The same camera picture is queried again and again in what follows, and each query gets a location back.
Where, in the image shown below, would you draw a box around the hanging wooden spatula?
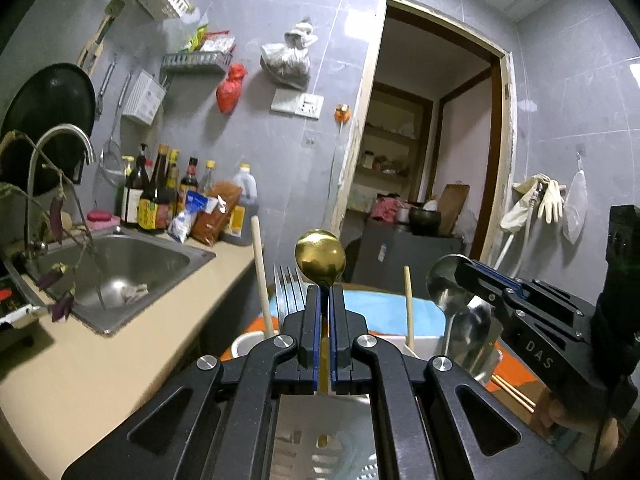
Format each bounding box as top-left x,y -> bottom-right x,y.
77,0 -> 126,79

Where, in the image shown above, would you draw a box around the pink soap dish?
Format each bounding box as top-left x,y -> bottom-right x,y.
85,208 -> 121,229

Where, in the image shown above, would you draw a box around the red plastic bag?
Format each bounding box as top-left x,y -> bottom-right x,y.
215,63 -> 249,115

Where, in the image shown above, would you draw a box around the black gas stove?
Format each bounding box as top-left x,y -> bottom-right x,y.
0,259 -> 47,357

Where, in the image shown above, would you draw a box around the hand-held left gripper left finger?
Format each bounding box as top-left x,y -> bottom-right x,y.
61,285 -> 322,480

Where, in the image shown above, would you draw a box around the white door frame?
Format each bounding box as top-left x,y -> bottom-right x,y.
324,0 -> 517,282

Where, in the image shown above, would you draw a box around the black wok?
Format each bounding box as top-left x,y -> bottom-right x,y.
0,63 -> 97,197

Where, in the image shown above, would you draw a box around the red white snack packet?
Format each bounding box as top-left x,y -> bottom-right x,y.
200,29 -> 237,55

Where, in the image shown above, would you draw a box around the wooden storage shelf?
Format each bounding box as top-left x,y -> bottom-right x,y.
357,124 -> 419,197

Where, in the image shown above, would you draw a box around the red cap sauce bottle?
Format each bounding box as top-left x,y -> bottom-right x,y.
178,157 -> 200,206

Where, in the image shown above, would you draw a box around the yellow green snack packet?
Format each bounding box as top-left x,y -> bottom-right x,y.
187,24 -> 209,54

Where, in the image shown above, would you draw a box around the cream rubber gloves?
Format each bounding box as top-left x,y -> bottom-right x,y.
501,173 -> 567,234

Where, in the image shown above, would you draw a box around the orange and blue cloth mat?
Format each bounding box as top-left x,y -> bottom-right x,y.
219,284 -> 547,412

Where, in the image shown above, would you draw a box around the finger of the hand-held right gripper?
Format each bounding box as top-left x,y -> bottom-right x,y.
452,261 -> 507,312
462,259 -> 532,295

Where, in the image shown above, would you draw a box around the cooking oil jug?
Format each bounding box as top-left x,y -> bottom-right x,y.
222,163 -> 259,247

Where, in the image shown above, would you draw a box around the white wall socket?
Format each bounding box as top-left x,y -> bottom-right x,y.
270,88 -> 324,120

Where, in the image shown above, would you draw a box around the hanging steel spatula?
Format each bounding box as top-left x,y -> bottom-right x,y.
94,54 -> 119,119

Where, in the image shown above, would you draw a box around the gold spoon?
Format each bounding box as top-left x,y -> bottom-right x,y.
294,229 -> 346,448

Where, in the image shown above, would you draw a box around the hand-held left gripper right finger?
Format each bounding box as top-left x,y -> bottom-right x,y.
327,284 -> 583,480

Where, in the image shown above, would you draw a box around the wooden cutting board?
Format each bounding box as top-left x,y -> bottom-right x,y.
437,183 -> 471,238

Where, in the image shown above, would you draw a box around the tall dark sauce bottle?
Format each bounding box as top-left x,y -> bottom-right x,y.
138,143 -> 171,234

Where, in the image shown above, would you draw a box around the orange brown packet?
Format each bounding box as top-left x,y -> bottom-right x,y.
192,182 -> 242,247

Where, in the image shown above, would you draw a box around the blue white packet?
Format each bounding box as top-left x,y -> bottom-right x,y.
167,190 -> 219,244

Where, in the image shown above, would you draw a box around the crumpled cloth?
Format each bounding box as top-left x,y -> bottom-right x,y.
117,282 -> 150,306

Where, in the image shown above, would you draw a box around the black pot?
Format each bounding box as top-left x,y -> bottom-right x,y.
408,204 -> 443,236

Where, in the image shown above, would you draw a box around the thin wooden chopstick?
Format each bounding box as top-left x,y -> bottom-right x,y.
490,379 -> 534,412
492,374 -> 537,408

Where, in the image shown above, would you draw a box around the steel spoon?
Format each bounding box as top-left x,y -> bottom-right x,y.
426,254 -> 473,361
452,302 -> 494,372

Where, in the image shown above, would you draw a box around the steel fork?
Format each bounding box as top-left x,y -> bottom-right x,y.
273,263 -> 307,324

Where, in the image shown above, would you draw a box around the clear hanging plastic bag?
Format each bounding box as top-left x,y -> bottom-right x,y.
562,157 -> 589,245

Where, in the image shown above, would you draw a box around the white utensil holder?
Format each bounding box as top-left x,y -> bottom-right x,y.
230,329 -> 504,480

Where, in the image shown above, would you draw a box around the grey cabinet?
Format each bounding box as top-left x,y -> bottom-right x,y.
344,222 -> 467,294

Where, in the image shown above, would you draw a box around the steel sink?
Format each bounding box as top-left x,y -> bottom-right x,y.
14,229 -> 217,337

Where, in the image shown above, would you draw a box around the steel faucet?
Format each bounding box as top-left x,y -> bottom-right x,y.
27,126 -> 97,267

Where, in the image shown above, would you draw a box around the white wall utensil box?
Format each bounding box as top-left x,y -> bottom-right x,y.
122,69 -> 167,126

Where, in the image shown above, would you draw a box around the hanging mesh strainer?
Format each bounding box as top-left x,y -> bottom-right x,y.
99,72 -> 134,182

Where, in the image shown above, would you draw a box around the yellow label sauce bottle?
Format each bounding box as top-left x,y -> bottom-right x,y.
167,148 -> 182,212

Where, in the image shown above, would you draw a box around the clear yellow cap bottle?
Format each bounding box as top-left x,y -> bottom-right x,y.
199,159 -> 217,196

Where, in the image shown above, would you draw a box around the pink cloth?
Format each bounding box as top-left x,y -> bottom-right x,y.
369,194 -> 409,224

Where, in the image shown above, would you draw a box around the clear bag with dark contents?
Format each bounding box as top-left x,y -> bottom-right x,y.
259,18 -> 321,92

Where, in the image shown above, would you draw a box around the person's right hand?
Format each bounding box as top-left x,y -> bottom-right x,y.
546,394 -> 622,457

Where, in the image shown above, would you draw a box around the grey wall shelf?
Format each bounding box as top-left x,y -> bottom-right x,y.
160,52 -> 234,78

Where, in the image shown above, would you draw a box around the flat steel utensil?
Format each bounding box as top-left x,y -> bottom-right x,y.
470,294 -> 504,377

